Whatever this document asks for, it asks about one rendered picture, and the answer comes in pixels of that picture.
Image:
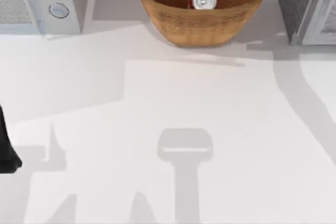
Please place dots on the brown woven basket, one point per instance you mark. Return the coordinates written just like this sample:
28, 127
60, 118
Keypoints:
202, 24

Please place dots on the pale microwave oven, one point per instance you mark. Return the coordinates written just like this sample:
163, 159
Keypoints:
71, 3

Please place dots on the grey microwave knob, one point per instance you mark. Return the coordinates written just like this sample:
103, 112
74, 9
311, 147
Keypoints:
58, 10

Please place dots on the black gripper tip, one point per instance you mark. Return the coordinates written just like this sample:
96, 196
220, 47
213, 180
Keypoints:
6, 153

